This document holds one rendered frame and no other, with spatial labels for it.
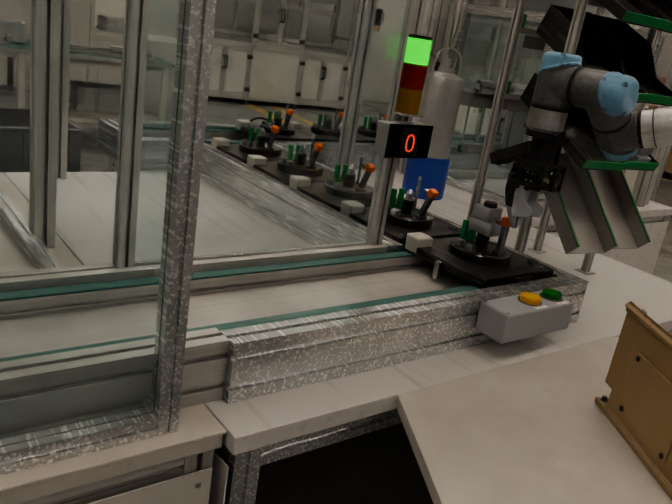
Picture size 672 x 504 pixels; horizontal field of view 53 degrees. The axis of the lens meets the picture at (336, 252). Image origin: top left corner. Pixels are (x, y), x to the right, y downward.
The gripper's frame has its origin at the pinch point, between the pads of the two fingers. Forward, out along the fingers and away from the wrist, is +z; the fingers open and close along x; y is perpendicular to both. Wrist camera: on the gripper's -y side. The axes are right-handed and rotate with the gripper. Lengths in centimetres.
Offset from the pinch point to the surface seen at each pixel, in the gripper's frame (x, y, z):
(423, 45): -19.9, -16.3, -32.5
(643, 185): 164, -60, 12
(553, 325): -3.7, 18.3, 15.6
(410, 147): -18.5, -15.9, -12.0
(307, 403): -61, 16, 21
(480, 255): -5.1, -2.3, 8.3
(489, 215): -2.0, -4.8, 0.2
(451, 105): 59, -80, -13
